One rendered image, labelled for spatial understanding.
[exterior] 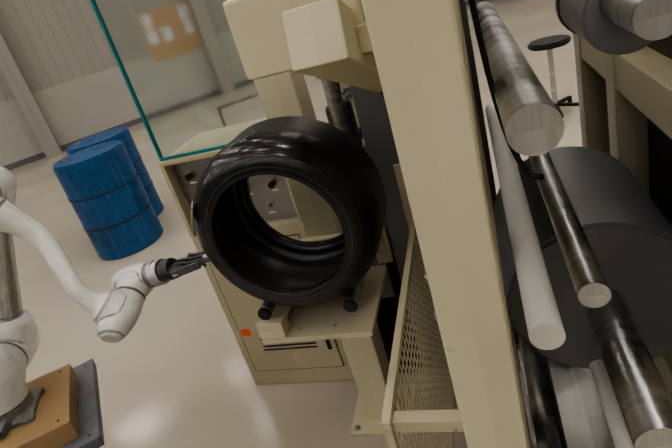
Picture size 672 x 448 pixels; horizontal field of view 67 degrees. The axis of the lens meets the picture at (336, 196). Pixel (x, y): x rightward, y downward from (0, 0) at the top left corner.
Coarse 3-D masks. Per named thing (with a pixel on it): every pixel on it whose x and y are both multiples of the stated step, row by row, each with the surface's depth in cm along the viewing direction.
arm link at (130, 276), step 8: (136, 264) 173; (120, 272) 173; (128, 272) 170; (136, 272) 170; (112, 280) 174; (120, 280) 169; (128, 280) 168; (136, 280) 168; (112, 288) 174; (136, 288) 167; (144, 288) 170; (152, 288) 174; (144, 296) 170
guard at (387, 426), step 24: (408, 240) 154; (408, 264) 142; (408, 288) 134; (408, 312) 133; (432, 312) 173; (432, 336) 167; (432, 360) 157; (408, 384) 119; (432, 384) 152; (384, 408) 99; (408, 408) 116; (432, 408) 144; (384, 432) 97; (432, 432) 140
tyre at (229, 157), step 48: (240, 144) 136; (288, 144) 132; (336, 144) 139; (240, 192) 169; (336, 192) 132; (384, 192) 153; (240, 240) 171; (288, 240) 175; (336, 240) 170; (240, 288) 153; (288, 288) 163; (336, 288) 146
